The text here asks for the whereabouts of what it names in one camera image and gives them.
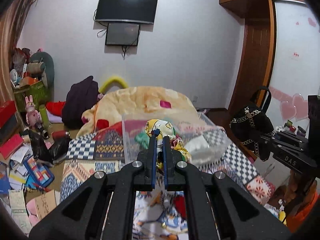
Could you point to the green bottle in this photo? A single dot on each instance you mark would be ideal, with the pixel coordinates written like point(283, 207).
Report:
point(44, 116)

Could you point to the red book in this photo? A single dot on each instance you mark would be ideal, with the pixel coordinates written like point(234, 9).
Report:
point(9, 147)

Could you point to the patterned patchwork bed cover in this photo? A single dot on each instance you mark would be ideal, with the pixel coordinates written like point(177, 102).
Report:
point(158, 213)

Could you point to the white drawstring pouch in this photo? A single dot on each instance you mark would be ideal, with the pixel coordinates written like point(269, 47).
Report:
point(202, 152)

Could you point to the red velvet pouch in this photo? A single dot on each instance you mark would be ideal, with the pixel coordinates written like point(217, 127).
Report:
point(181, 206)

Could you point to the striped pink curtain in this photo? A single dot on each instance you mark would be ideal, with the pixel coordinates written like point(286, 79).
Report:
point(13, 16)

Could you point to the grey green plush toy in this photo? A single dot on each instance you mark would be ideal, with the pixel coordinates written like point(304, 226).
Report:
point(42, 64)

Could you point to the red gift box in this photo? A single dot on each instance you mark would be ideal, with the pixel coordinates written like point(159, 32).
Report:
point(7, 110)

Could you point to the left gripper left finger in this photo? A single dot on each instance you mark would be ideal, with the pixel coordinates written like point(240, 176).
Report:
point(102, 207)

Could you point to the dark purple jacket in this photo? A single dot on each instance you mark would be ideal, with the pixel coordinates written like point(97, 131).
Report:
point(81, 97)

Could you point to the red cushion on floor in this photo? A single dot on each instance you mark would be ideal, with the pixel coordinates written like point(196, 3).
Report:
point(55, 108)

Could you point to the black chain handbag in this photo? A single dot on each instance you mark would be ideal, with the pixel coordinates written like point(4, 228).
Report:
point(252, 127)

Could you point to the green knit cloth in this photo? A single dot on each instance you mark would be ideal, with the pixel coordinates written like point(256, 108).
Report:
point(143, 140)

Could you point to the yellow curved foam tube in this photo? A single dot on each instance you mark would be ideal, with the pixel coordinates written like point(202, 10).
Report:
point(111, 81)

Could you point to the beige fleece blanket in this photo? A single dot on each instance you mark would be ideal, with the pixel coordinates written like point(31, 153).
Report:
point(142, 99)

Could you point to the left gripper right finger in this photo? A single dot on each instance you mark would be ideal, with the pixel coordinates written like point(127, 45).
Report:
point(217, 207)

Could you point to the small black wall monitor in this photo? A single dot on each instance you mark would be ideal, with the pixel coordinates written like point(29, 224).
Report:
point(122, 34)

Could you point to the green storage box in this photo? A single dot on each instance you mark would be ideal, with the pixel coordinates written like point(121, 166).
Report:
point(41, 95)

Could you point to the clear plastic storage bin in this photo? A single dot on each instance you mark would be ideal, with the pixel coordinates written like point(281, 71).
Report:
point(180, 127)

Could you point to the white sliding wardrobe door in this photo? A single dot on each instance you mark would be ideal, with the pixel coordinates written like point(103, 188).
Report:
point(295, 72)

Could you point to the wooden door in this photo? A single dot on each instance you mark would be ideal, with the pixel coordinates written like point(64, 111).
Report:
point(253, 63)

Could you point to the pink rabbit toy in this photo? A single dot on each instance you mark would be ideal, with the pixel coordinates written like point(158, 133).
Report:
point(33, 117)

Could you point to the large black wall television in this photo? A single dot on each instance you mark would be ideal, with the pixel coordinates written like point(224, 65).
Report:
point(135, 11)

